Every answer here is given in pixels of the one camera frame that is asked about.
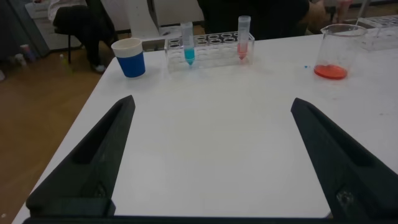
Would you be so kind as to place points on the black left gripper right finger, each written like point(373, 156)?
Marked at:
point(348, 174)

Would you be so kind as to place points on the tall grey cabinet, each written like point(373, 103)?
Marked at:
point(18, 25)

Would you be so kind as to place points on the blue white paper cup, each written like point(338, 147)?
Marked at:
point(132, 63)

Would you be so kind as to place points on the pink cup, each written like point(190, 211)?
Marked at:
point(27, 52)

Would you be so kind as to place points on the clear glass beaker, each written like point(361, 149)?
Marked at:
point(331, 71)

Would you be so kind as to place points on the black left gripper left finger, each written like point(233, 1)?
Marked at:
point(87, 174)

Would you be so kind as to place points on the clear plastic tube rack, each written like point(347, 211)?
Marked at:
point(384, 34)
point(214, 54)

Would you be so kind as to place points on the person in white t-shirt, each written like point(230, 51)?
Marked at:
point(81, 21)

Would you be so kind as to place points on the pink pigment test tube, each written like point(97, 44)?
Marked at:
point(243, 49)

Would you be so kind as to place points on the green bottle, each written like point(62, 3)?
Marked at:
point(66, 63)

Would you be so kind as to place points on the blue pigment test tube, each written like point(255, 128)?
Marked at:
point(189, 54)

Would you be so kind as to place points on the small white cup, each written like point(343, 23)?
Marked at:
point(20, 60)

